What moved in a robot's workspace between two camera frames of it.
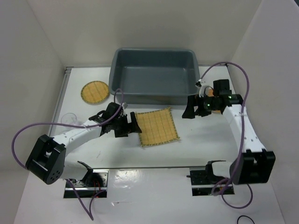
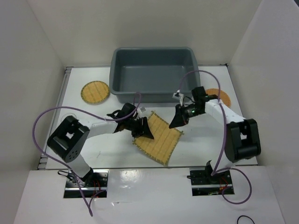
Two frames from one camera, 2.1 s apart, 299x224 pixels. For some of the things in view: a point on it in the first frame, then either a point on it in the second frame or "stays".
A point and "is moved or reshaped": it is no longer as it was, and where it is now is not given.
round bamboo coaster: [95, 92] stays
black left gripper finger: [135, 127] to [146, 131]
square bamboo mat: [157, 127] is moved or reshaped
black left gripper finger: [122, 133] to [136, 134]
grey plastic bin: [154, 76] stays
